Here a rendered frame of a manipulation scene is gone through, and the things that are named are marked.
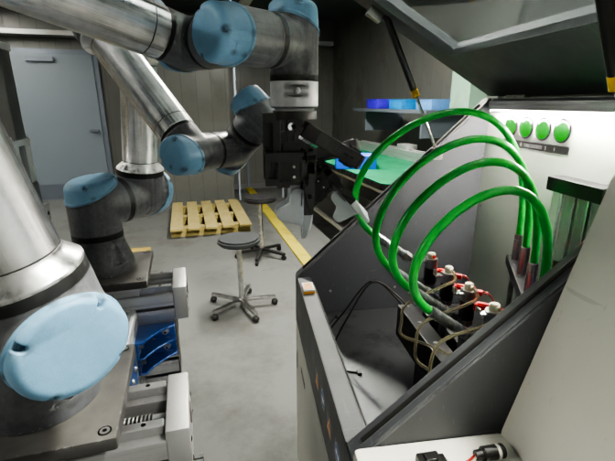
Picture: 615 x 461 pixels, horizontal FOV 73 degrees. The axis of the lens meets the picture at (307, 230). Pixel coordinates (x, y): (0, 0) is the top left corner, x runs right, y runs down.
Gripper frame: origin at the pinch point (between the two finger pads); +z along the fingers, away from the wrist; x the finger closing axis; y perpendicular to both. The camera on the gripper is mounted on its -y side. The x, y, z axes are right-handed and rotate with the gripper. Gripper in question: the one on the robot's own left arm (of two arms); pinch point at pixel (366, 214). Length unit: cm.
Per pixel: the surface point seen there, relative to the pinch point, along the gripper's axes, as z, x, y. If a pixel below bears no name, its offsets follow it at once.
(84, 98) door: -373, -512, 180
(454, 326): 21.3, 19.0, 1.9
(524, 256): 27.6, -0.2, -17.7
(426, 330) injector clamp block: 26.7, -1.2, 6.9
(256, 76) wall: -247, -599, -32
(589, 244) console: 19.2, 31.5, -17.3
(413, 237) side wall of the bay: 16.9, -38.4, -6.5
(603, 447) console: 33, 40, -1
